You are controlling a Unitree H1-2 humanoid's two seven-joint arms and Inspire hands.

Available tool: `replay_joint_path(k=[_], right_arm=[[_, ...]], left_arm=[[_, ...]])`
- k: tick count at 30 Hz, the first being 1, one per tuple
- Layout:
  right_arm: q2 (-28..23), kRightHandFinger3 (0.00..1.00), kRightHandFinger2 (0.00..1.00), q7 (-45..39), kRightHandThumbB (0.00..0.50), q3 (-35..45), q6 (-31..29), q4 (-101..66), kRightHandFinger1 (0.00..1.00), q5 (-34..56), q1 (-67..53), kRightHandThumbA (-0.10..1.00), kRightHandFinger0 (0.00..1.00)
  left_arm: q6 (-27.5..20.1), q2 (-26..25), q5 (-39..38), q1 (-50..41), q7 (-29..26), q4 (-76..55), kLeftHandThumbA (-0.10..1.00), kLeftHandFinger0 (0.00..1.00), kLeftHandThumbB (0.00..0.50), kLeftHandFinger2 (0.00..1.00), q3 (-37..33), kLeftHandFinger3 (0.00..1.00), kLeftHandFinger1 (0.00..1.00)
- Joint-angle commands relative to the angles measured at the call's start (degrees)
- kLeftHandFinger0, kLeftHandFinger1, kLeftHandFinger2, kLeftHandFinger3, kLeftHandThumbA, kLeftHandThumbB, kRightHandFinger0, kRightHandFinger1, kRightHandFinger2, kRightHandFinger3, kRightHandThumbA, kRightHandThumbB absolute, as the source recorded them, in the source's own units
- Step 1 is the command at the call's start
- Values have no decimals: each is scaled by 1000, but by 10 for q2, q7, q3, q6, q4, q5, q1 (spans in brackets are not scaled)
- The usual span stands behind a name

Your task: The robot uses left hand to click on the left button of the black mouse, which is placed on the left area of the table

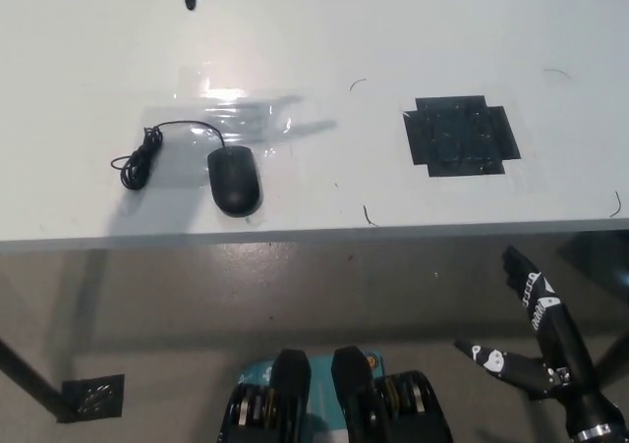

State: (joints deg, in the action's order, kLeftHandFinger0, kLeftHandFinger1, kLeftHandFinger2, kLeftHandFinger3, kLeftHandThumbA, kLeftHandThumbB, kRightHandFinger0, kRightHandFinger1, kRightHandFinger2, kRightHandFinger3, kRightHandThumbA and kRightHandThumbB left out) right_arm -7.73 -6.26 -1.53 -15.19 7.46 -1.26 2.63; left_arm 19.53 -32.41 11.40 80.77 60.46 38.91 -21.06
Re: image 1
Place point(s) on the black and white right hand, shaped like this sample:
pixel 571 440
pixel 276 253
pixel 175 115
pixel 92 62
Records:
pixel 565 354

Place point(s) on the black computer mouse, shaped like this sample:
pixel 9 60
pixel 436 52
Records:
pixel 235 180

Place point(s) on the black table leg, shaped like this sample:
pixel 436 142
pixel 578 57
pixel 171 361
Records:
pixel 29 376
pixel 614 354

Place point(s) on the clear plastic tape sheet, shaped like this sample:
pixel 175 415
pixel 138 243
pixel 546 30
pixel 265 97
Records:
pixel 177 168

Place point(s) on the black tape patch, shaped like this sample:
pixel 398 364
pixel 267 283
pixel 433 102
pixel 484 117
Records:
pixel 462 136

